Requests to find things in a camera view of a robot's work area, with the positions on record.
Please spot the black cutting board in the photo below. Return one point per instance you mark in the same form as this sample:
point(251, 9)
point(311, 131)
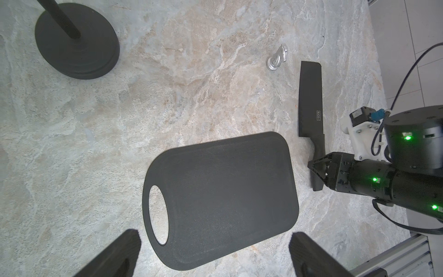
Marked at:
point(221, 197)

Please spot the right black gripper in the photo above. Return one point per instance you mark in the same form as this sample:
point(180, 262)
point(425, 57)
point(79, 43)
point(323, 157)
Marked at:
point(340, 172)

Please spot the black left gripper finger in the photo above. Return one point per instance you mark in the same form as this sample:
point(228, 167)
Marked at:
point(117, 260)

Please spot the black microphone stand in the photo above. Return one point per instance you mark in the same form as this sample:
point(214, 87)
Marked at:
point(76, 40)

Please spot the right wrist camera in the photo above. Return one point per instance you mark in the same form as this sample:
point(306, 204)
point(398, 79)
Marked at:
point(363, 128)

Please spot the small silver metal fitting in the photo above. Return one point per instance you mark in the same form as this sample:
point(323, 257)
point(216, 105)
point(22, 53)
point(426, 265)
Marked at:
point(278, 58)

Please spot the black knife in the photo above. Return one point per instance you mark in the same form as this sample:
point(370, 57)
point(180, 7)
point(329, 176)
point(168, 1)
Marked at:
point(310, 108)

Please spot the aluminium rail frame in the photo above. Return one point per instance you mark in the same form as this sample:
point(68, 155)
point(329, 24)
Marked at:
point(411, 258)

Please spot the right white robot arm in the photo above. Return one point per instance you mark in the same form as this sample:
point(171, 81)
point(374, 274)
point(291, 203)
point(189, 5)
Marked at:
point(413, 176)

